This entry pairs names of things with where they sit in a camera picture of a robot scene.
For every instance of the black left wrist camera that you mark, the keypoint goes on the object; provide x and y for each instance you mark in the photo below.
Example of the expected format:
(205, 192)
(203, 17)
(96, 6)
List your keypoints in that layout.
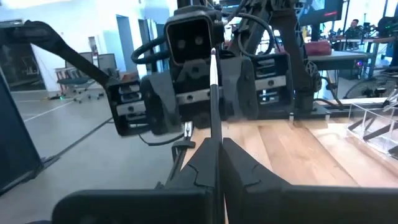
(189, 40)

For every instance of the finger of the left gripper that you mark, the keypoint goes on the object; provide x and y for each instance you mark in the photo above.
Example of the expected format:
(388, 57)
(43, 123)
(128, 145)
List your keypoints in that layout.
(239, 90)
(160, 102)

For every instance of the dark grey desk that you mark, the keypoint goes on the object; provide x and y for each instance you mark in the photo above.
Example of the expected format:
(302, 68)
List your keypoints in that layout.
(339, 60)

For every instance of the wooden background table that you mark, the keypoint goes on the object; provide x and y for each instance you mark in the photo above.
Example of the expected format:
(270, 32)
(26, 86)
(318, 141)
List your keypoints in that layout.
(373, 40)

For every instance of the clear acrylic brush organizer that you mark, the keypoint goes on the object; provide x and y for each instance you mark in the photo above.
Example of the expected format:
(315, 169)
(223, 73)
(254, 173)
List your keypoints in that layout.
(353, 112)

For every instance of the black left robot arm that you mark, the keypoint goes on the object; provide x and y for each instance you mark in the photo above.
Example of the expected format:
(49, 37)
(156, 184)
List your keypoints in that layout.
(289, 28)

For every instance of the dark glass cabinet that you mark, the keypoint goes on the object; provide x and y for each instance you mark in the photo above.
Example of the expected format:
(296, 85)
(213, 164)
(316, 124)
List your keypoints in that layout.
(18, 65)

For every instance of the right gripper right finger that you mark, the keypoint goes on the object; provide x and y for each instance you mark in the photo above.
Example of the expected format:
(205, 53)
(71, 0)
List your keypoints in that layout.
(248, 193)

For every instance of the blue partition panel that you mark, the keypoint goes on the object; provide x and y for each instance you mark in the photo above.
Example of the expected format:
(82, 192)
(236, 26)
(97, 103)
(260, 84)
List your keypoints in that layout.
(126, 43)

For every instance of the computer monitor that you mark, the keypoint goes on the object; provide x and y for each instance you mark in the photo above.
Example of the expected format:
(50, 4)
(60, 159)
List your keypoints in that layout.
(320, 9)

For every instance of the large round-head makeup brush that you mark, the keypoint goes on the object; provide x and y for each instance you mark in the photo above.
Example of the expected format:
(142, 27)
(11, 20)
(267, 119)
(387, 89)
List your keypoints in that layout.
(394, 151)

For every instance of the black flat-head makeup brush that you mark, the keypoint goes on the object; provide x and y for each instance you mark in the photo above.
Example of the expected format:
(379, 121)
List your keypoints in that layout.
(359, 124)

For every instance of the silver-ferrule thin makeup brush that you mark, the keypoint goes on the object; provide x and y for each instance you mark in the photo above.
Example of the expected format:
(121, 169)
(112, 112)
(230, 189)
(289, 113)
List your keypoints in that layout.
(215, 109)

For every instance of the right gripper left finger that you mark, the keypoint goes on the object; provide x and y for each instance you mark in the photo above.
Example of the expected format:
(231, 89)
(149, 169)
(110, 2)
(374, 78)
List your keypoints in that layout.
(199, 180)

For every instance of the person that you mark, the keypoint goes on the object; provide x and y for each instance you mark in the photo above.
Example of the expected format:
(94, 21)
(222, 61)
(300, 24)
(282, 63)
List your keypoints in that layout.
(353, 29)

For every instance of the thin black makeup brush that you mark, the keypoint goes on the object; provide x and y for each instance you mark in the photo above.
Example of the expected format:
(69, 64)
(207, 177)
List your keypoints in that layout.
(379, 132)

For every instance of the pink cloth bag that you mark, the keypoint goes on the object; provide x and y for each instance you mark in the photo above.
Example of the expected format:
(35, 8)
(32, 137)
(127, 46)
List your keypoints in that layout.
(317, 48)

